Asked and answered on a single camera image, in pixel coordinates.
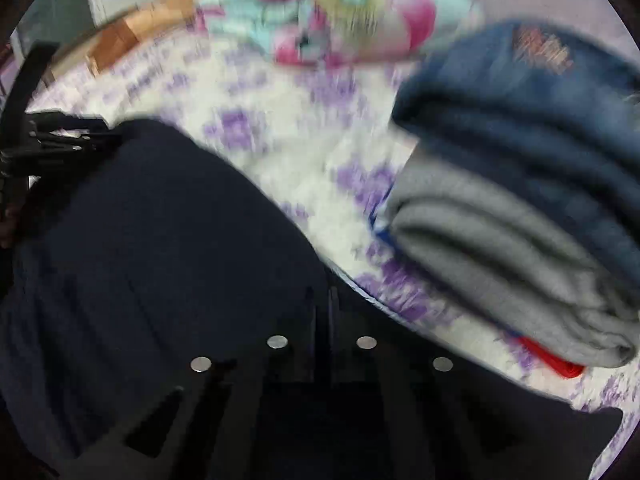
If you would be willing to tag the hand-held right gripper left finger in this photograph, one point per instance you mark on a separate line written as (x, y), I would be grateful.
(282, 365)

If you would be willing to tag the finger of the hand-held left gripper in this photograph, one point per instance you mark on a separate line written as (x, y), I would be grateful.
(70, 141)

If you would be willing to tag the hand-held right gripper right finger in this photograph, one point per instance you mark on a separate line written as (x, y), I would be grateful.
(357, 365)

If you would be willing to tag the dark navy pants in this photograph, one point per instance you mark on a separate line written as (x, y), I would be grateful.
(175, 240)

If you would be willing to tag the folded grey pants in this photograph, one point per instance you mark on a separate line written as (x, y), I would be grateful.
(475, 240)

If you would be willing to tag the wooden headboard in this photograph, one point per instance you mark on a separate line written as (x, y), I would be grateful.
(120, 35)

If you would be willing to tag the purple floral bed sheet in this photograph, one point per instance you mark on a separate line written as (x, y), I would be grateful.
(280, 170)

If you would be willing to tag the red cloth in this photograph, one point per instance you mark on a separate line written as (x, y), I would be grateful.
(562, 367)

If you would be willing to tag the folded blue jeans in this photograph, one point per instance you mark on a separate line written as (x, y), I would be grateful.
(525, 125)

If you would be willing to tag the colourful printed pillow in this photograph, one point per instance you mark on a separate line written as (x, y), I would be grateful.
(350, 15)

